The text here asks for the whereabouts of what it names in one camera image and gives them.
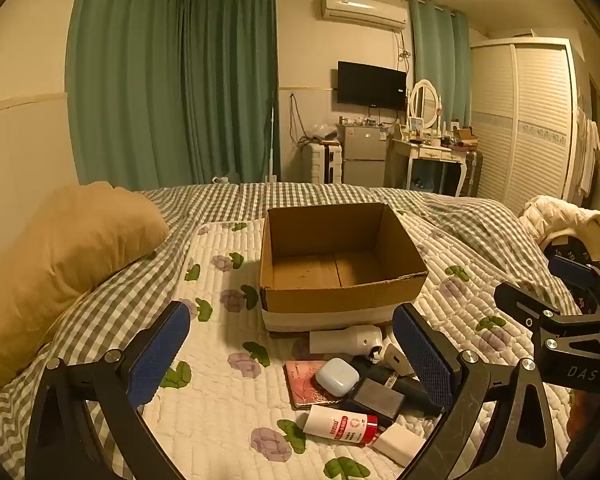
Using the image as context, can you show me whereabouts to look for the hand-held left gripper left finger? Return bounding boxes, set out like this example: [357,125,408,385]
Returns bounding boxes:
[25,301,192,480]

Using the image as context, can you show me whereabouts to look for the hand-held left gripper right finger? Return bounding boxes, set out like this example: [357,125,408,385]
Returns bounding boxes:
[391,302,576,480]

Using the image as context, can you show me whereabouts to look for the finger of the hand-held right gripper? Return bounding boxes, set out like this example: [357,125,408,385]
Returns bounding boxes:
[494,282,600,346]
[549,254,600,311]

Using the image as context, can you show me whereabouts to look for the black remote control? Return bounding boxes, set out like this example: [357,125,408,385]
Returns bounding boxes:
[347,355,443,416]

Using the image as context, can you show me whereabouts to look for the small dark grey box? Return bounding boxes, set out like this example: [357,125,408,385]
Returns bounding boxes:
[341,377,406,423]

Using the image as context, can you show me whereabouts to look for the small white box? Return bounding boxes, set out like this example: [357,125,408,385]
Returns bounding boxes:
[371,421,427,467]

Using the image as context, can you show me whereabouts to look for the white plastic bottle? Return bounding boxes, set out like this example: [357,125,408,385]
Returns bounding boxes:
[308,324,384,358]

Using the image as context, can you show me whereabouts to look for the light blue earbud case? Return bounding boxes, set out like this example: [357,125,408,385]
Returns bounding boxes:
[315,357,358,392]

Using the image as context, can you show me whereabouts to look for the brown cardboard box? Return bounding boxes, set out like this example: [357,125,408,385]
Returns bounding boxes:
[259,202,429,333]

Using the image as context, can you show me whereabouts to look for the white tube with red cap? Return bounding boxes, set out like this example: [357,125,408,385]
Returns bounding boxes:
[302,404,379,447]

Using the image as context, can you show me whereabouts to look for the small white charger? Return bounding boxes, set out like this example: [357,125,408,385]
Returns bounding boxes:
[380,342,416,377]

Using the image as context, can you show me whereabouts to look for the white padded jacket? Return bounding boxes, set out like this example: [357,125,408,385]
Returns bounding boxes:
[517,195,600,263]

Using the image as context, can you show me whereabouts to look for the white quilted floral mat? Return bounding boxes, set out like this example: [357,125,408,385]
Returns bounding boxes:
[140,217,581,480]

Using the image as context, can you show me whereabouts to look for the hanging white towels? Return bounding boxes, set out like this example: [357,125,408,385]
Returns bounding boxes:
[575,110,600,196]

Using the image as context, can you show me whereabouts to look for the tan pillow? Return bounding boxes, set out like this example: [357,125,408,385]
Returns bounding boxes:
[0,182,171,396]

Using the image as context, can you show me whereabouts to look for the white louvered wardrobe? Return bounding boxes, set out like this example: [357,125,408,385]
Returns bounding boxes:
[470,37,578,203]

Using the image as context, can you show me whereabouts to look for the white dressing table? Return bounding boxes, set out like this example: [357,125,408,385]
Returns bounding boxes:
[386,135,473,196]

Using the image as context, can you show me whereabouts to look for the silver small fridge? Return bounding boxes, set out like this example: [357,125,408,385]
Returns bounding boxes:
[341,124,387,187]

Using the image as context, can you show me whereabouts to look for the white ribbed suitcase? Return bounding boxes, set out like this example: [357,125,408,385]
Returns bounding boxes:
[309,142,345,184]

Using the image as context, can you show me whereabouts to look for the white oval mirror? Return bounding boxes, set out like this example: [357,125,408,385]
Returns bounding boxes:
[409,79,441,130]

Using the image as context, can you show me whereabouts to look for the clear plastic bag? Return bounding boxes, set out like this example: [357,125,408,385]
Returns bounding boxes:
[307,122,338,143]

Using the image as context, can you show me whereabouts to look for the green curtain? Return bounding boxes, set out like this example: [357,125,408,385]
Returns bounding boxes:
[66,0,186,188]
[409,0,473,126]
[180,0,281,186]

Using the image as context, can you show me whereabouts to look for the white upright pole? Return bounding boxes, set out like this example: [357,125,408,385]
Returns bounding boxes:
[269,92,278,183]

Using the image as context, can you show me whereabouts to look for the white air conditioner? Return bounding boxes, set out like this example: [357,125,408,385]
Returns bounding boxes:
[314,0,409,32]

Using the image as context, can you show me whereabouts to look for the hanging wall cables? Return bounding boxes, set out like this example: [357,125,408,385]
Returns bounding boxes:
[289,92,306,143]

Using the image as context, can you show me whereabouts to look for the black wall television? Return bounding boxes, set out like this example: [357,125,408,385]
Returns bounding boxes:
[337,61,407,110]

